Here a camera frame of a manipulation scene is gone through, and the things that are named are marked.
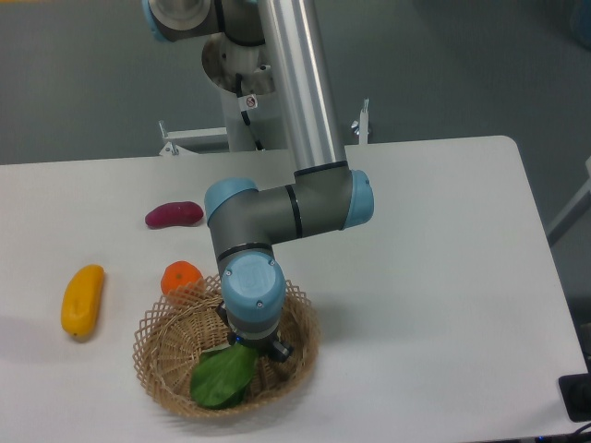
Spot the orange tangerine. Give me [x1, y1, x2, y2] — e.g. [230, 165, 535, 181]
[161, 260, 203, 295]

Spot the black device at table edge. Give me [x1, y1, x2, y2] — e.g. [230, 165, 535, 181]
[558, 373, 590, 423]

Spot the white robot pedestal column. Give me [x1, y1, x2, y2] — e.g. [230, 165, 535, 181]
[201, 33, 287, 151]

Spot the yellow mango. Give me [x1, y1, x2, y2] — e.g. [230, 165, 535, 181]
[60, 264, 105, 341]

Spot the woven wicker basket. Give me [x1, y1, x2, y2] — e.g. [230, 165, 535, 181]
[133, 276, 320, 419]

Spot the white table leg frame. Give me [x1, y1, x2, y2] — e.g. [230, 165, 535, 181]
[545, 158, 590, 247]

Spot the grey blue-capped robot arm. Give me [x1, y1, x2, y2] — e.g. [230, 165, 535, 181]
[142, 1, 374, 362]

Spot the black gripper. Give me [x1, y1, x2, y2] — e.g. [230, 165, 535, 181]
[215, 302, 294, 363]

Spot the black cable on pedestal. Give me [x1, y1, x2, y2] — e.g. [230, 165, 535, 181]
[235, 72, 265, 151]

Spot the green bok choy vegetable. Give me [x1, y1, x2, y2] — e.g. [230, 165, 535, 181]
[189, 343, 259, 410]

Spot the purple sweet potato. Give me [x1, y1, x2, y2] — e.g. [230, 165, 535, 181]
[144, 201, 204, 229]

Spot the white metal base frame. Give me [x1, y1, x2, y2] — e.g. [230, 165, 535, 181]
[158, 98, 373, 157]

